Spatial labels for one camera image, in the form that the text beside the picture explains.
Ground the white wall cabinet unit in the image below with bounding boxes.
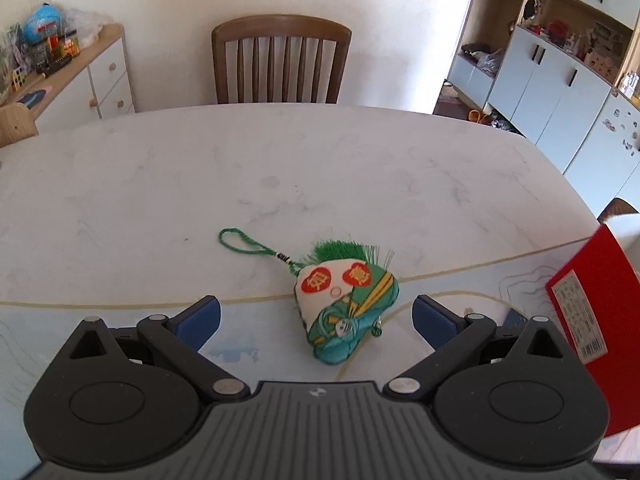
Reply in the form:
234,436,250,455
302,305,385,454
446,0,639,214

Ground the white wooden sideboard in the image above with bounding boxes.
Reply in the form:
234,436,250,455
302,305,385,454
3,24,136,134

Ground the wooden dining chair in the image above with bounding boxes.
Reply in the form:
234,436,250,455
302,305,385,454
210,14,352,104

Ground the red cardboard storage box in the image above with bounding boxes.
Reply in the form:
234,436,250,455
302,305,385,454
546,224,640,437

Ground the wooden chair back left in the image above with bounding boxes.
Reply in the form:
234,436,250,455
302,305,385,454
0,103,38,148

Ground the green embroidered sachet pouch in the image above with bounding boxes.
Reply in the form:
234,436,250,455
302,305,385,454
218,228,399,365

